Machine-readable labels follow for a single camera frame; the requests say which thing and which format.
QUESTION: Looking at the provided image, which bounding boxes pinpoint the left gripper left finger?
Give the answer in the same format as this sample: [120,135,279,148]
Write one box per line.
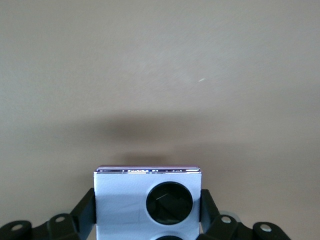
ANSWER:
[0,187,97,240]

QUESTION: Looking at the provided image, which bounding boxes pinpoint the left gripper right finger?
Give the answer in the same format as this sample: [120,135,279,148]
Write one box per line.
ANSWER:
[199,189,292,240]

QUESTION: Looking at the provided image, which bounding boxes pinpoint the white flip phone two lenses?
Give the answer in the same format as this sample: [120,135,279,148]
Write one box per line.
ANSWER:
[92,164,203,240]

